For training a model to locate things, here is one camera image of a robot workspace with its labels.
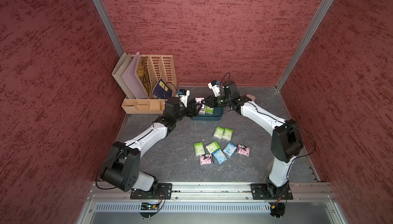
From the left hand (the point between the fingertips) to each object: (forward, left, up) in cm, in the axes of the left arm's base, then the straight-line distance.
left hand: (196, 106), depth 84 cm
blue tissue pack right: (-18, -19, -17) cm, 31 cm away
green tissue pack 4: (-18, -2, -16) cm, 24 cm away
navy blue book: (+20, +25, -8) cm, 33 cm away
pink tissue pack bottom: (-24, -6, -17) cm, 30 cm away
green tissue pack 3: (-8, -19, -17) cm, 27 cm away
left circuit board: (-45, +24, -21) cm, 55 cm away
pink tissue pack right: (-18, -27, -17) cm, 37 cm away
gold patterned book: (+28, +37, 0) cm, 46 cm away
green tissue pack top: (+9, -4, -17) cm, 19 cm away
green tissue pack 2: (-7, -14, -17) cm, 23 cm away
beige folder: (+17, +46, +10) cm, 51 cm away
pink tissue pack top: (+3, -1, +3) cm, 5 cm away
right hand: (+2, -3, +1) cm, 4 cm away
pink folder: (+17, +41, +4) cm, 44 cm away
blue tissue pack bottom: (-22, -13, -17) cm, 31 cm away
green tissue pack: (+9, -8, -17) cm, 21 cm away
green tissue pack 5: (-16, -10, -17) cm, 26 cm away
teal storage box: (+7, -14, -18) cm, 24 cm away
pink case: (+23, -41, -18) cm, 51 cm away
